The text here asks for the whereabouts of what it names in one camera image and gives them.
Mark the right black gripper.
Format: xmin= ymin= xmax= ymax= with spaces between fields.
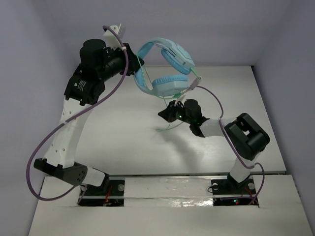
xmin=158 ymin=100 xmax=193 ymax=124

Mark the green headphone cable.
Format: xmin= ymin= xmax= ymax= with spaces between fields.
xmin=137 ymin=56 xmax=203 ymax=132

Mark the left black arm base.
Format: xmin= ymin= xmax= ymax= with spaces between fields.
xmin=77 ymin=175 xmax=125 ymax=207

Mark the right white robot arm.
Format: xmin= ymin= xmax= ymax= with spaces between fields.
xmin=158 ymin=99 xmax=270 ymax=193

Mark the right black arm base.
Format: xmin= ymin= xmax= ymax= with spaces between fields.
xmin=207 ymin=174 xmax=259 ymax=206

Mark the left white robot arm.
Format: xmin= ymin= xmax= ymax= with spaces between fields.
xmin=30 ymin=39 xmax=144 ymax=194

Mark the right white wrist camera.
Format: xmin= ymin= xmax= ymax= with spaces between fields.
xmin=174 ymin=95 xmax=185 ymax=106

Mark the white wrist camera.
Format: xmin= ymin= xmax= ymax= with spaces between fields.
xmin=174 ymin=95 xmax=185 ymax=106
xmin=103 ymin=24 xmax=126 ymax=49

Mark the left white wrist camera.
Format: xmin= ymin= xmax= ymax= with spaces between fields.
xmin=103 ymin=24 xmax=126 ymax=49

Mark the silver taped mounting rail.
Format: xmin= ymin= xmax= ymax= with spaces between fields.
xmin=78 ymin=174 xmax=260 ymax=208

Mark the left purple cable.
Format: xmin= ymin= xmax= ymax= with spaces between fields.
xmin=26 ymin=25 xmax=129 ymax=205

